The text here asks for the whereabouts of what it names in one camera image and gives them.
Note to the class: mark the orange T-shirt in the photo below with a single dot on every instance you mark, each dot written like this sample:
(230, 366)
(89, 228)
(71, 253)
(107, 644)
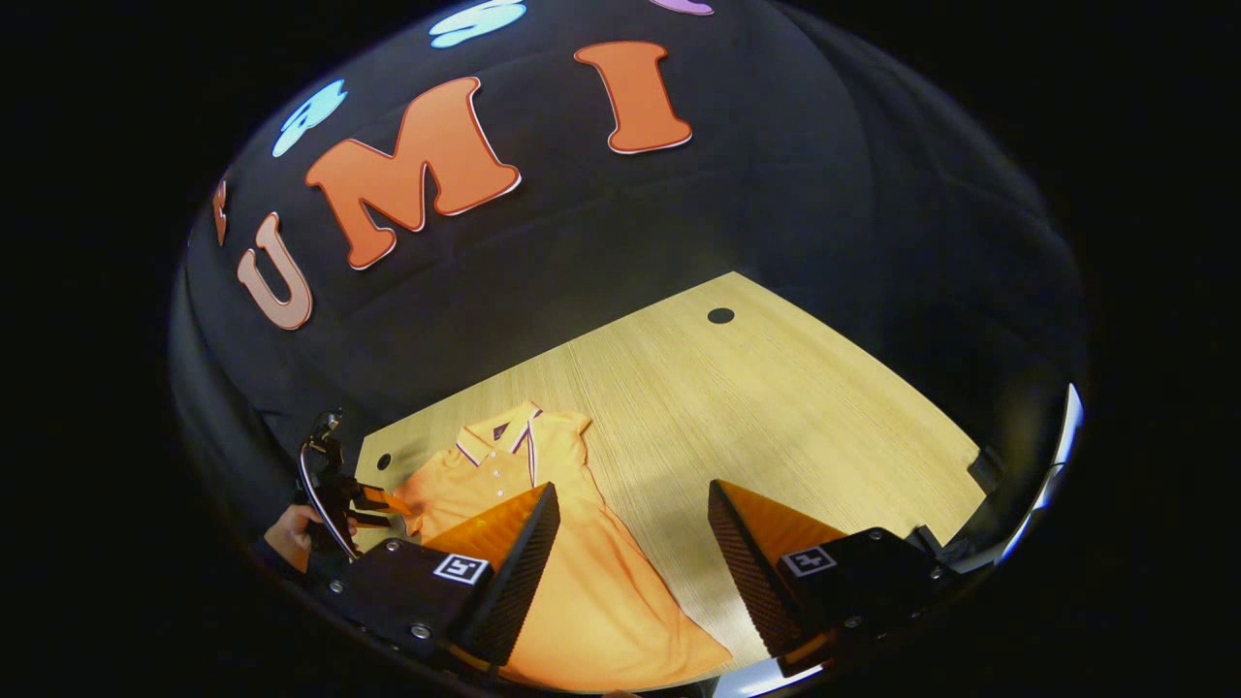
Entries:
(601, 601)

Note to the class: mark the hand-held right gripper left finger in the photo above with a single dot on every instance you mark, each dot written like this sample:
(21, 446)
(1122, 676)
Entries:
(514, 582)

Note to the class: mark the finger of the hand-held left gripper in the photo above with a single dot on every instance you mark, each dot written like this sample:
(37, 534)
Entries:
(388, 502)

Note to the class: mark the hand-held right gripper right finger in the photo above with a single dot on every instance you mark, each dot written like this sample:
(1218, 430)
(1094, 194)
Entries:
(747, 572)

